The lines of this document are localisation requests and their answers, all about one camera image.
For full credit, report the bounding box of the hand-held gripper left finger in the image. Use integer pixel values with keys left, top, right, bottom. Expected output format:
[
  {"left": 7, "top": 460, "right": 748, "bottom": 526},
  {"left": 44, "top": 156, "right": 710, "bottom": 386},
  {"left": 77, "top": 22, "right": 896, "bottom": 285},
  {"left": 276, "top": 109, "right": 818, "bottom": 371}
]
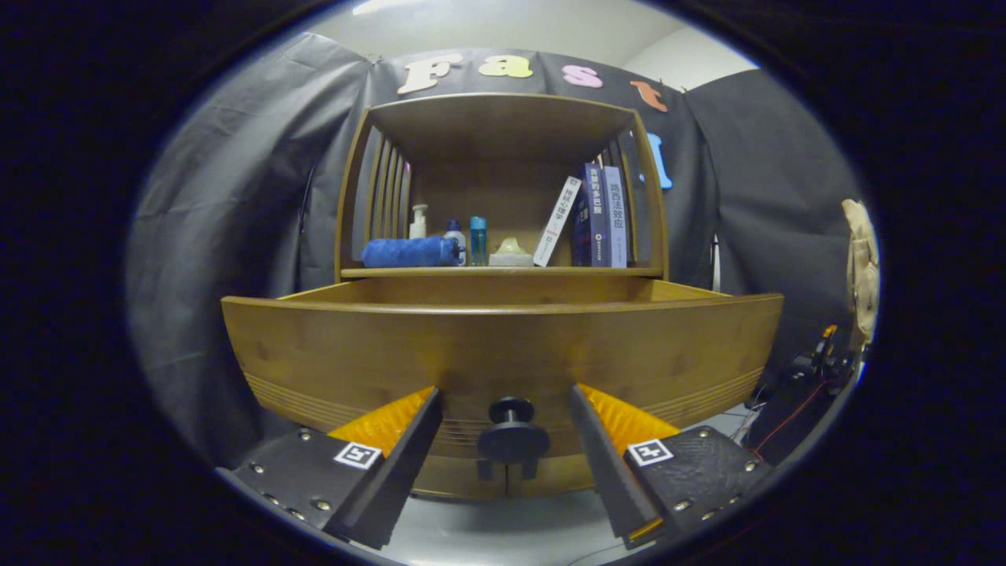
[{"left": 216, "top": 385, "right": 443, "bottom": 551}]

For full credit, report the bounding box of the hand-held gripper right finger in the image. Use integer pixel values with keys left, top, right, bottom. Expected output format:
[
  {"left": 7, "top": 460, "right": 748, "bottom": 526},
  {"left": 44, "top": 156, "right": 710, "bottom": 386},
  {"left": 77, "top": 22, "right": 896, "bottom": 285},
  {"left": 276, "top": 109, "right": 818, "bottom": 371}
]
[{"left": 569, "top": 383, "right": 775, "bottom": 549}]

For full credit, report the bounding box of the beige scrub brush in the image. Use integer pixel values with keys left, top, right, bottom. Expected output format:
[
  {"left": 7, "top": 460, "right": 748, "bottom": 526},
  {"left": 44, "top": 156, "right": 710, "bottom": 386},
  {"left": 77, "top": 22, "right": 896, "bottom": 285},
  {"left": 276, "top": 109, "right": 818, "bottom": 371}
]
[{"left": 488, "top": 237, "right": 535, "bottom": 268}]

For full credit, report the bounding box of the wooden cabinet door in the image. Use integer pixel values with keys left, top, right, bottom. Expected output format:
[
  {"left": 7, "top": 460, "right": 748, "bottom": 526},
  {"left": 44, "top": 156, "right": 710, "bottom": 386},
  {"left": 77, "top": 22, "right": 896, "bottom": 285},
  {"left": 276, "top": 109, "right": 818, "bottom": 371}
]
[
  {"left": 410, "top": 454, "right": 508, "bottom": 502},
  {"left": 509, "top": 454, "right": 598, "bottom": 498}
]

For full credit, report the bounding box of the wooden countertop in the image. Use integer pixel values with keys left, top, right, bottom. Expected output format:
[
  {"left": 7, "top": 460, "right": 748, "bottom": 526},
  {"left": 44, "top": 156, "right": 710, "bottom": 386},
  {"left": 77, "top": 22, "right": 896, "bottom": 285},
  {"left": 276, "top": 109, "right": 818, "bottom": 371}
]
[{"left": 340, "top": 266, "right": 665, "bottom": 280}]

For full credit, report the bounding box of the wooden cabinet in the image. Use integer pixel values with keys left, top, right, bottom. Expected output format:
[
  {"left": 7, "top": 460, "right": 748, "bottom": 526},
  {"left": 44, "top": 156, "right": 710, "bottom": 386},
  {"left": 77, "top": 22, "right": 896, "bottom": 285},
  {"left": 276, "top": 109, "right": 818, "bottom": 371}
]
[{"left": 334, "top": 92, "right": 670, "bottom": 502}]

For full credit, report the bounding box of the blue rolled towel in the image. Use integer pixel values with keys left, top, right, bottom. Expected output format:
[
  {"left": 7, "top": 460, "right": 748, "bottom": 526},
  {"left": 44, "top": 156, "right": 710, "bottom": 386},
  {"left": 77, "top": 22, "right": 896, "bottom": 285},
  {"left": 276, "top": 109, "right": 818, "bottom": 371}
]
[{"left": 361, "top": 237, "right": 463, "bottom": 269}]

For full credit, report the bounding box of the dark blue book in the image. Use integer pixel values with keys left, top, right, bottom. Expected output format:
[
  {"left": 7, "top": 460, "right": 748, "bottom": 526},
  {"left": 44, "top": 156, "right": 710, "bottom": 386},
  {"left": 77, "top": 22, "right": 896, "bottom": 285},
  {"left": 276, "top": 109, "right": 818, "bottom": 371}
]
[{"left": 571, "top": 163, "right": 610, "bottom": 268}]

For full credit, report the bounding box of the pale blue book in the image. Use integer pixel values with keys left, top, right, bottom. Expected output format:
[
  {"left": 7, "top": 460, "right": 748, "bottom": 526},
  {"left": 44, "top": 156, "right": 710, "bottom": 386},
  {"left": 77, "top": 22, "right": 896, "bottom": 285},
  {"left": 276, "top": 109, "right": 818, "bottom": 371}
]
[{"left": 603, "top": 166, "right": 629, "bottom": 269}]

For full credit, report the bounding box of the white book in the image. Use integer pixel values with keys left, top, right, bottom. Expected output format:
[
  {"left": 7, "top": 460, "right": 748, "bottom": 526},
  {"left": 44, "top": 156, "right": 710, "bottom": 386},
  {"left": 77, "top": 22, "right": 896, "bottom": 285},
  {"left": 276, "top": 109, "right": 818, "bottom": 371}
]
[{"left": 532, "top": 176, "right": 583, "bottom": 268}]

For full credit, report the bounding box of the black backdrop cloth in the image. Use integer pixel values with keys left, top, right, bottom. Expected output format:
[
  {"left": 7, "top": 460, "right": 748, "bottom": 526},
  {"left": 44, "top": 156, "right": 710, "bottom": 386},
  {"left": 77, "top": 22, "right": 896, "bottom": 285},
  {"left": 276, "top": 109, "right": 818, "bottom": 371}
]
[{"left": 126, "top": 31, "right": 865, "bottom": 465}]

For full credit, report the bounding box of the beige cloth bag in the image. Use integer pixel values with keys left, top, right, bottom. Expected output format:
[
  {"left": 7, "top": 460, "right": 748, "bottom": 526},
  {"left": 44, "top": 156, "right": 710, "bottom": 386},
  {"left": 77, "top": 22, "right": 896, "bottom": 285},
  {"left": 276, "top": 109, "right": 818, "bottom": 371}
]
[{"left": 841, "top": 198, "right": 881, "bottom": 347}]

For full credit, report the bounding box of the black equipment with cables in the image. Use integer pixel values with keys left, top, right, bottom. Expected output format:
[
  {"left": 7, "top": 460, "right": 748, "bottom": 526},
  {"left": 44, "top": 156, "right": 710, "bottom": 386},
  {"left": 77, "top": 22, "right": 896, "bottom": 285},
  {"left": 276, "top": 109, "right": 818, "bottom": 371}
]
[{"left": 743, "top": 324, "right": 861, "bottom": 466}]

